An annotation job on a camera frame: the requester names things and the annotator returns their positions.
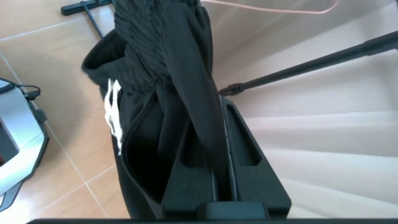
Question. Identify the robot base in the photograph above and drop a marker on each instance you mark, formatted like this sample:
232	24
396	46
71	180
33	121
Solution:
15	130

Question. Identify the black clothes rack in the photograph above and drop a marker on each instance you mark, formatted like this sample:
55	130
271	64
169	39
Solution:
311	64

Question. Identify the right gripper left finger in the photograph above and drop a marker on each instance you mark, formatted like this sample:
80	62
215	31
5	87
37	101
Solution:
186	189

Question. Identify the black shorts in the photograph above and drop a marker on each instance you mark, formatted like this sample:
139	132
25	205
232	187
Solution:
149	46

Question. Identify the pink clothes hanger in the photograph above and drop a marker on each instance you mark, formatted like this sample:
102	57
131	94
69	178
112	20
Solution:
311	12

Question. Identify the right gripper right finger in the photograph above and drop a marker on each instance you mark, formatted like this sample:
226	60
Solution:
261	186

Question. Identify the beige curtain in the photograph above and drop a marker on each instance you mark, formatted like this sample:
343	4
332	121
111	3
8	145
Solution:
326	140

